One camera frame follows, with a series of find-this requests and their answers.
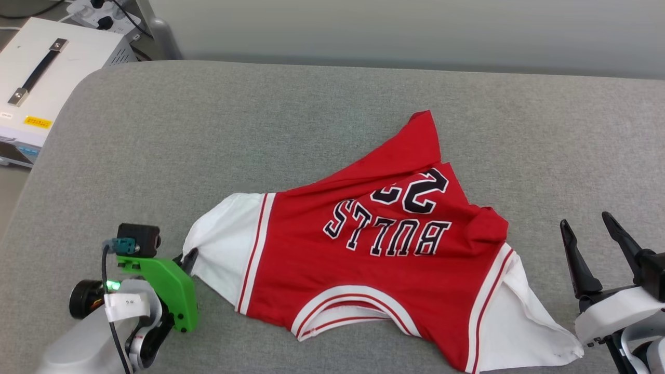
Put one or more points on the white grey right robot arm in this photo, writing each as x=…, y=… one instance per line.
x=654, y=358

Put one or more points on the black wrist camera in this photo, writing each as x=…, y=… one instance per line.
x=655, y=275
x=137, y=239

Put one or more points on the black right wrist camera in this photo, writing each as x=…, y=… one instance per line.
x=655, y=275

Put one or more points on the white power strip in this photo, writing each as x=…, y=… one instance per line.
x=85, y=9

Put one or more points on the white equipment case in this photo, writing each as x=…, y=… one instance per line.
x=78, y=52

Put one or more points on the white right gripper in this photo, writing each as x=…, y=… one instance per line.
x=615, y=314

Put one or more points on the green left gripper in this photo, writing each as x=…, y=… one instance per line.
x=171, y=291

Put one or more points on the grey metal post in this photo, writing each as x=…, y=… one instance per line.
x=161, y=36

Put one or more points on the red and white basketball jersey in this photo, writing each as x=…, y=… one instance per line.
x=363, y=270

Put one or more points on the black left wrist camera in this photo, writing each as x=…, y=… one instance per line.
x=137, y=239

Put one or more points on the black power plug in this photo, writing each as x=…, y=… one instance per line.
x=105, y=23

